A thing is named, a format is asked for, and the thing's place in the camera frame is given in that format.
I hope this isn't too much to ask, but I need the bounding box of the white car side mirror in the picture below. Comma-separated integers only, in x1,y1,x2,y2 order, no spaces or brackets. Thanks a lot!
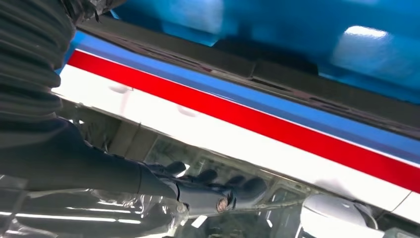
294,193,385,238

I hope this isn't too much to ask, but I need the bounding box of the white car door handle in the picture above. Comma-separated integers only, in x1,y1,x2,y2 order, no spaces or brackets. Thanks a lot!
108,85,134,95
176,105,198,118

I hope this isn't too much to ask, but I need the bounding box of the white car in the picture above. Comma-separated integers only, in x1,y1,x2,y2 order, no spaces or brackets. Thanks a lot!
52,64,420,238

